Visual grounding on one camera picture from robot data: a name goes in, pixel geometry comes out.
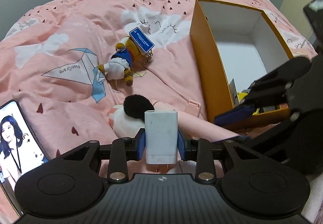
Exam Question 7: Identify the white pink striped plush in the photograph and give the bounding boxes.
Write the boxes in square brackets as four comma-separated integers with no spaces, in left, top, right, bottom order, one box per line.
[108,95,157,139]

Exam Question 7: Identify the pink printed blanket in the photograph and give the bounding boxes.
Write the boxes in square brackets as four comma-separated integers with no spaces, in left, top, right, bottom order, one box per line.
[0,0,323,224]

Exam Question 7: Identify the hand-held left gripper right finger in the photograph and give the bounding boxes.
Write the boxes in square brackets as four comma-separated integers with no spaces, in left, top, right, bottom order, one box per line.
[177,129,260,181]

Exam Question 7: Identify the black smartphone with lit screen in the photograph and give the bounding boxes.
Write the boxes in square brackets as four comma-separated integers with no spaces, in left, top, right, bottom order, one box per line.
[0,99,51,217]

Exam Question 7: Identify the yellow toy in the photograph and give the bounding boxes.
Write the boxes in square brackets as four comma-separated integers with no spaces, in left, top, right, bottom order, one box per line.
[237,90,259,115]

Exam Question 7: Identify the plush toy in blue jacket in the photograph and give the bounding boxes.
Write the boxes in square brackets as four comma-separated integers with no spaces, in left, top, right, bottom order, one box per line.
[98,37,155,87]

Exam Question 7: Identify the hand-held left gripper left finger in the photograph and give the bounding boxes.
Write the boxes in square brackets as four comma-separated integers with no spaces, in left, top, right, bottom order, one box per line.
[56,129,147,183]

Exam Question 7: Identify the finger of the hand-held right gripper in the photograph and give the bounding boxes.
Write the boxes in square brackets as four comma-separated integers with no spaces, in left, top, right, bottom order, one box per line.
[245,58,313,106]
[214,101,299,131]

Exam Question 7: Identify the white charger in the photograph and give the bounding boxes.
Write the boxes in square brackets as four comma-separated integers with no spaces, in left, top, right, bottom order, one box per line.
[144,110,179,172]

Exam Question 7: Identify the orange cardboard box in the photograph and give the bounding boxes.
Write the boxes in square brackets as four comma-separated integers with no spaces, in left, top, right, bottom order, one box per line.
[189,0,296,132]

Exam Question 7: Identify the blue tag card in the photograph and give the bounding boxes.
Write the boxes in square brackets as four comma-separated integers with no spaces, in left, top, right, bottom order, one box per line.
[128,26,156,53]

